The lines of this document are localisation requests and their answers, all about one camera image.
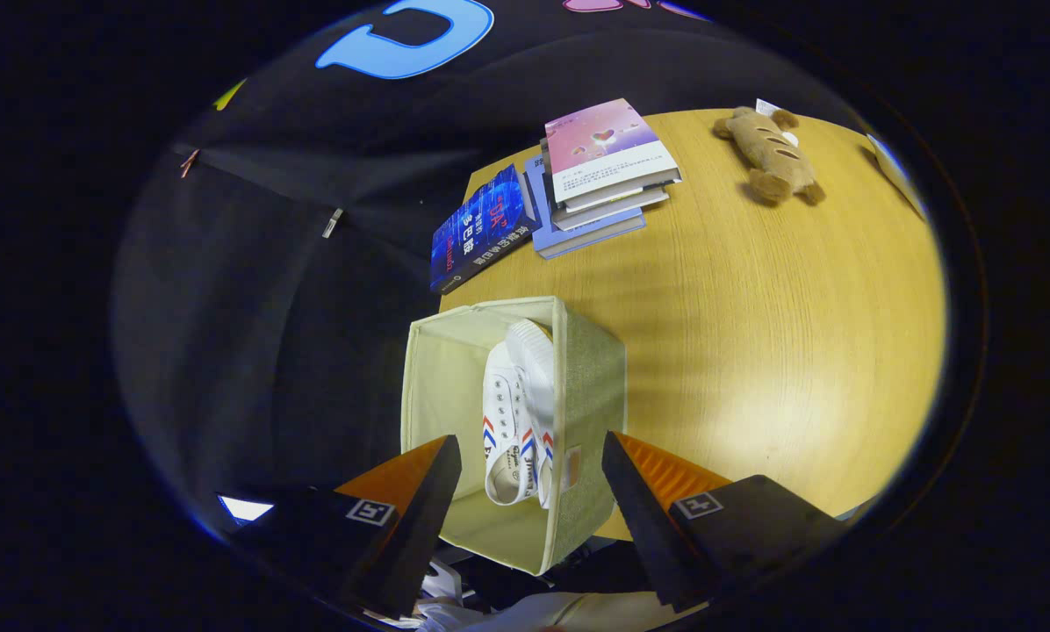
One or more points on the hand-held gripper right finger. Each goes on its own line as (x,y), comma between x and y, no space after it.
(643,535)

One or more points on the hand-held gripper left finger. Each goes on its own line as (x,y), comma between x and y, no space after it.
(415,544)

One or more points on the white canvas shoe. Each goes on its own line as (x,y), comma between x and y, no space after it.
(534,351)
(503,412)

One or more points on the beige fabric storage box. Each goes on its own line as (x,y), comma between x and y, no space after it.
(437,386)

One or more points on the blue cover book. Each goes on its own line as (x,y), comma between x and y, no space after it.
(481,230)

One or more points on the lavender book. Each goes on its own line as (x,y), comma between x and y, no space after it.
(542,230)

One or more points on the grey book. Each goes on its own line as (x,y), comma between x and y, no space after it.
(617,213)

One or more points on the silver clip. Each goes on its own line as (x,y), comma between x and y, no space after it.
(333,223)

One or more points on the pink cover book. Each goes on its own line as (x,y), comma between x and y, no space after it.
(604,145)

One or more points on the brown bread plush toy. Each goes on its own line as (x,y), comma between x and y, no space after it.
(766,154)

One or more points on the white card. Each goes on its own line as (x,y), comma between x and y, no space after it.
(895,175)

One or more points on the copper clip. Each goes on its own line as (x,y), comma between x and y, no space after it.
(190,163)

